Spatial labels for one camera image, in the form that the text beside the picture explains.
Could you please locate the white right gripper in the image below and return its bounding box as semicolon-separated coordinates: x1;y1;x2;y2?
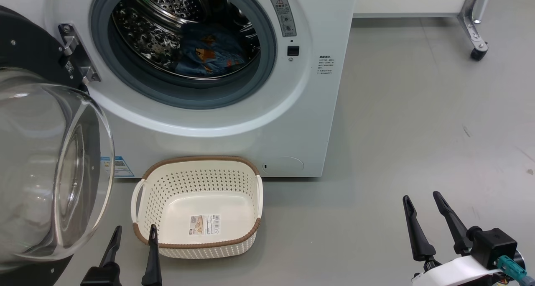
403;191;502;286

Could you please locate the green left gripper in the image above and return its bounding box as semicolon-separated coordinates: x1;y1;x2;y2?
80;224;163;286

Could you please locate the round dark glass washer door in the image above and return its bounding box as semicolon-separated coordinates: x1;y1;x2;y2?
0;6;115;286

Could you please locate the blue cartoon print garment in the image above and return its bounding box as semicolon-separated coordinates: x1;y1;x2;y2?
176;25;247;77

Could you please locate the white barcode basket label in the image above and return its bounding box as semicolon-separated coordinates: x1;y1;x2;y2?
189;214;221;235

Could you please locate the cream perforated basket brown rim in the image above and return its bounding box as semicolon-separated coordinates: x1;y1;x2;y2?
131;156;264;259

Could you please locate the white front-load washing machine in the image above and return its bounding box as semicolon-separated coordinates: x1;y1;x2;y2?
0;0;358;179

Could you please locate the metal washer door hinge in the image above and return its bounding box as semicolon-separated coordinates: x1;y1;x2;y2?
59;23;102;86

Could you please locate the blue energy label sticker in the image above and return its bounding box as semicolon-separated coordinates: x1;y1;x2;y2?
100;156;134;178

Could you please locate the black text instruction sticker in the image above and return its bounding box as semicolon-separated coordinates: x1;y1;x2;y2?
318;55;335;75

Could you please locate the grey warning sticker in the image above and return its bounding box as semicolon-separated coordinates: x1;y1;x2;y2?
270;0;297;38

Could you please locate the teal right camera connector cable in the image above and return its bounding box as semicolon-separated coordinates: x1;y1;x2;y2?
497;255;535;286

